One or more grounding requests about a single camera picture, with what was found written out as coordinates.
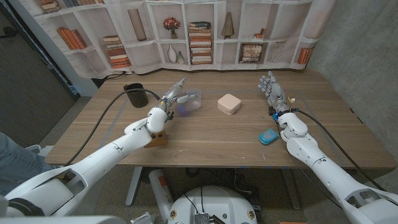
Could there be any clear plastic measuring cup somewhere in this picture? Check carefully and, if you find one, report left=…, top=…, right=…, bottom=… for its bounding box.
left=183, top=88, right=202, bottom=110

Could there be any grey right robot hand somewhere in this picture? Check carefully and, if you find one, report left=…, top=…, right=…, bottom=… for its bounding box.
left=257, top=70, right=295, bottom=116

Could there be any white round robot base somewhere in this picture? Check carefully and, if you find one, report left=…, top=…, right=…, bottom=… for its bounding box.
left=167, top=185, right=258, bottom=224

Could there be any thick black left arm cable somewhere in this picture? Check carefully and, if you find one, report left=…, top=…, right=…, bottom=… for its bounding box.
left=63, top=88, right=162, bottom=167

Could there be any pink jewelry box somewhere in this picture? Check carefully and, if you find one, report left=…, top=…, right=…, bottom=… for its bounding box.
left=217, top=93, right=243, bottom=116

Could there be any black cup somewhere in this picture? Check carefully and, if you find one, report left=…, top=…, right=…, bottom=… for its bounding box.
left=123, top=83, right=149, bottom=108

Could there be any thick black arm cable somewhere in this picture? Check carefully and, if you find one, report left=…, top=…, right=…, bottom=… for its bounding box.
left=63, top=88, right=162, bottom=167
left=292, top=108, right=388, bottom=191

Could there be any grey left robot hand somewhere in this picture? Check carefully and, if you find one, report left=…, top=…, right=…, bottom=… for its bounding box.
left=158, top=77, right=198, bottom=118

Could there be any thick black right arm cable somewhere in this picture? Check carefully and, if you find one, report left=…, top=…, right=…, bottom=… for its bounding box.
left=292, top=108, right=388, bottom=191

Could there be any brown block with three holes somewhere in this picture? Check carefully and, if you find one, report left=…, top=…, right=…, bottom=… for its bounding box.
left=144, top=129, right=168, bottom=149

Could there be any grey table leg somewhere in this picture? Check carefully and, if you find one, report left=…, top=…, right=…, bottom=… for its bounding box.
left=281, top=169, right=302, bottom=210
left=125, top=167, right=144, bottom=207

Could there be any white roll with orange label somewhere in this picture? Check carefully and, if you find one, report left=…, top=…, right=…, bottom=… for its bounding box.
left=148, top=169, right=174, bottom=223

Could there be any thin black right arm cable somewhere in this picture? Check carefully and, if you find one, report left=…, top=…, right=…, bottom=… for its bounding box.
left=275, top=121, right=343, bottom=208

